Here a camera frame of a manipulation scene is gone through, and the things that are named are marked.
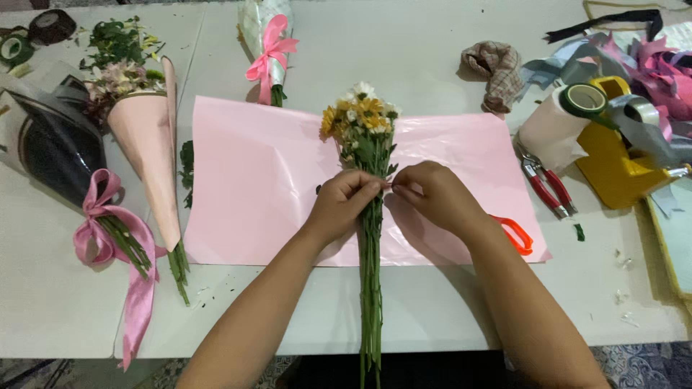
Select black wrapped bouquet pink ribbon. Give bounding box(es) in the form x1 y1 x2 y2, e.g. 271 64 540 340
0 59 169 374

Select yellow white flower bunch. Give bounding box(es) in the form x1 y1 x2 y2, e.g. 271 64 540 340
320 81 402 389

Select brown tape roll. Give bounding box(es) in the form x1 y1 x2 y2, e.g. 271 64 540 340
27 9 78 46

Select black ribbon strip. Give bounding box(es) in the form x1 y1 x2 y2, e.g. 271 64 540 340
543 9 665 44

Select pink wrapping paper sheet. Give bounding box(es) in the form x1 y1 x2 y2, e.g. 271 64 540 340
183 95 553 269

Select dark green tape roll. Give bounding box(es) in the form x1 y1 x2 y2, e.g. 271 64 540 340
0 31 35 69

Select green floral tape roll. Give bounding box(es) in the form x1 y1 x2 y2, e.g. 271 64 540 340
559 82 611 117

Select pale tray with yellow rim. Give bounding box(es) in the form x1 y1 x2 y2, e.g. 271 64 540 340
646 177 692 304

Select pink cone wrapped bouquet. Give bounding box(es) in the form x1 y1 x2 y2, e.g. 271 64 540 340
83 54 191 308

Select heap of coloured ribbons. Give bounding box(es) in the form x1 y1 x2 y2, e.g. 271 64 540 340
521 22 692 168

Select white paper roll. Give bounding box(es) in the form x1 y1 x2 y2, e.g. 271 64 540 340
517 86 594 173

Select person's left hand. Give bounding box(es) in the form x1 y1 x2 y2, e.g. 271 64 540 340
308 169 391 247

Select checked beige cloth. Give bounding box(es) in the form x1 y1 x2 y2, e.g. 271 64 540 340
461 40 524 115

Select red handled pruning shears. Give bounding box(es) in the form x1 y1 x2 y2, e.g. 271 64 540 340
516 143 578 220

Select yellow tape dispenser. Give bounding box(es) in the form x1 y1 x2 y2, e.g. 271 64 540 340
573 75 691 211

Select green leafy stem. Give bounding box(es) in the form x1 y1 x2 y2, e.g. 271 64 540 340
178 140 195 210

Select orange handled scissors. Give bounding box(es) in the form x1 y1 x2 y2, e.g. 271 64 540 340
489 214 535 257

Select person's right hand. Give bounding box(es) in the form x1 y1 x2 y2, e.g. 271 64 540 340
390 161 491 239

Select white wrapped bouquet pink bow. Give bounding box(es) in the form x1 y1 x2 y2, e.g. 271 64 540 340
236 0 300 108

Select heap of green leaves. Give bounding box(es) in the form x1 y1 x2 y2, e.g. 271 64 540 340
79 15 166 71

